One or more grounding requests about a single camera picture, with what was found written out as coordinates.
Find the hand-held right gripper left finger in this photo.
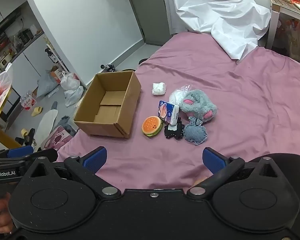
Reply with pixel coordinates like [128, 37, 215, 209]
[25, 147, 122, 198]

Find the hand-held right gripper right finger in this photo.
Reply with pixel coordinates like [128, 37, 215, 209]
[187, 147, 280, 196]

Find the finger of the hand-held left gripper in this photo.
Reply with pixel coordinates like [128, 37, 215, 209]
[0, 145, 34, 161]
[27, 148, 58, 164]

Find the denim apple-shaped cushion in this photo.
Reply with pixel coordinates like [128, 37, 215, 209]
[184, 116, 208, 146]

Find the brown cardboard box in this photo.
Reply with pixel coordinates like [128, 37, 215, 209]
[73, 70, 142, 139]

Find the blue white tissue pack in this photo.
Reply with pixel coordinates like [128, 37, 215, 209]
[157, 100, 180, 125]

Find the orange burger plush toy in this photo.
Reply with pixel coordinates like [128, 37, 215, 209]
[143, 116, 163, 138]

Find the person's left hand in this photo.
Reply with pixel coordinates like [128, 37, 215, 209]
[0, 192, 15, 234]

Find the pink printed cushion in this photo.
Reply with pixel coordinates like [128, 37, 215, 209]
[41, 126, 73, 151]

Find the yellow table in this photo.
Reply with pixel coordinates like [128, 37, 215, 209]
[0, 87, 23, 150]

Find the white ironing board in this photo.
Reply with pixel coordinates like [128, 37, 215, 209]
[34, 101, 58, 148]

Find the grey fluffy rug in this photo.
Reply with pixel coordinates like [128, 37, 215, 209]
[57, 116, 78, 137]

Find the red white carton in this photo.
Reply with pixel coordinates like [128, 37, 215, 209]
[20, 92, 37, 111]

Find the white plastic bag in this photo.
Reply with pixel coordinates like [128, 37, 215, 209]
[60, 71, 81, 90]
[64, 86, 84, 107]

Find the red printed plastic bag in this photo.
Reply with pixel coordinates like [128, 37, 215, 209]
[0, 62, 14, 110]

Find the grey plastic bag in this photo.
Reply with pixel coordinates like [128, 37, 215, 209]
[37, 70, 59, 97]

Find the pink bed sheet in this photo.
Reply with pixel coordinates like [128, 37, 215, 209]
[56, 31, 300, 191]

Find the clear bag of white stuffing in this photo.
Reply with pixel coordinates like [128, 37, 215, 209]
[169, 85, 191, 107]

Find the orange white cardboard box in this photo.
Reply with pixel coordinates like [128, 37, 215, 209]
[49, 65, 65, 84]

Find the white crumpled cloth ball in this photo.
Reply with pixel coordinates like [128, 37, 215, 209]
[152, 82, 167, 96]

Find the printed bag under desk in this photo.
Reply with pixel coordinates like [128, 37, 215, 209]
[277, 17, 300, 62]

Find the white sheet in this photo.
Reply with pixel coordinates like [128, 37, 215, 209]
[161, 0, 272, 61]

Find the white desk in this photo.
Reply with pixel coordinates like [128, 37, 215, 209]
[268, 0, 300, 49]

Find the cluttered wall shelf niche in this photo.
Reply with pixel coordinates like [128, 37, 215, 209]
[0, 14, 45, 64]

